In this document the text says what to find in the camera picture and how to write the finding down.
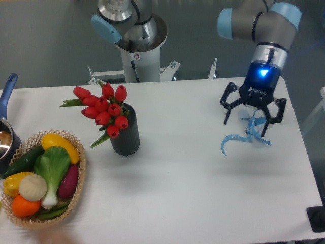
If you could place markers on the green cucumber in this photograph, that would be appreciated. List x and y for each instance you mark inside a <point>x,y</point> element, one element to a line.
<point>24,163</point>

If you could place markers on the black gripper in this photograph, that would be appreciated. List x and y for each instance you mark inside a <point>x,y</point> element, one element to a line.
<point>261,84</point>

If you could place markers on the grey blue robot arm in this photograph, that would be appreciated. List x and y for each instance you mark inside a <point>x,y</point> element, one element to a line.
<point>270,25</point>

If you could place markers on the light blue ribbon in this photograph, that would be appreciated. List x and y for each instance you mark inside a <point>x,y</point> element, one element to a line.
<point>253,130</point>

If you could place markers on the blue handled saucepan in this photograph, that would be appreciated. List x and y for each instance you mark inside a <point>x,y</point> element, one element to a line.
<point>10,141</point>

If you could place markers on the dark grey ribbed vase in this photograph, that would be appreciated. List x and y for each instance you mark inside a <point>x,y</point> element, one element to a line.
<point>128,140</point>

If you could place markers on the orange fruit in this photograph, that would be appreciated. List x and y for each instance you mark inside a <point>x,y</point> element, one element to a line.
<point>24,208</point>

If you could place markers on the red tulip bouquet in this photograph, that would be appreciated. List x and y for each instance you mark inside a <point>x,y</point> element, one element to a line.
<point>107,110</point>

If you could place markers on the green bok choy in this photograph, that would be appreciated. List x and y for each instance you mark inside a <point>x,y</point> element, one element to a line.
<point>52,167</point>

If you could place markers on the green bean pods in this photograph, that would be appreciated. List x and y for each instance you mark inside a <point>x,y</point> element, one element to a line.
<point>53,213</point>

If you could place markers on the white chair frame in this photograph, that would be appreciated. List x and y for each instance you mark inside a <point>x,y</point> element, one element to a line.
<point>314,117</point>

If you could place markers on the purple sweet potato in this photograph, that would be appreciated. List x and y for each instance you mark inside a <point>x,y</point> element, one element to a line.
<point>69,183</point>

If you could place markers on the white garlic bulb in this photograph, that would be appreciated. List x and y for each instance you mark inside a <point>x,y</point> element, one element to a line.
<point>32,187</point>

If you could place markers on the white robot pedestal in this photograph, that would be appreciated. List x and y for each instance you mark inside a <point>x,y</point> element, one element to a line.
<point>140,51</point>

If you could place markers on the black device at table edge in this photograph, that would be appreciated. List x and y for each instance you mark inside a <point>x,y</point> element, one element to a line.
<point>316,218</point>

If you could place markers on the yellow bell pepper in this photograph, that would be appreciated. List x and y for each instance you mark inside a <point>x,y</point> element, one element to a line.
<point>11,183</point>

